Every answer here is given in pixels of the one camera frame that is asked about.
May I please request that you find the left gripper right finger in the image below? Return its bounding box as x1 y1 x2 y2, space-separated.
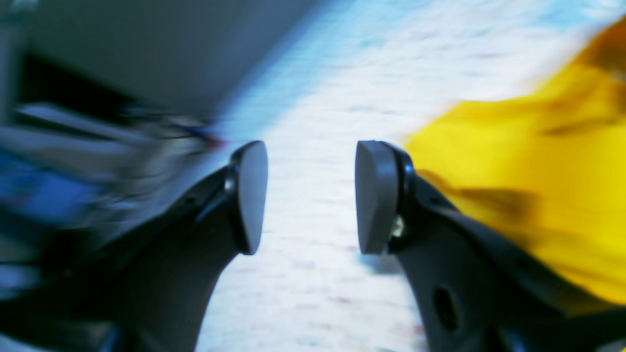
354 140 626 352

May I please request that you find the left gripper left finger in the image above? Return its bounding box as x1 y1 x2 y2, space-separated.
1 141 268 352

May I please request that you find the yellow T-shirt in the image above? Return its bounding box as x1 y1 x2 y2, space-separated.
405 18 626 305

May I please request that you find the terrazzo patterned table cloth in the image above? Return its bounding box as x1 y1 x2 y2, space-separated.
196 0 625 352

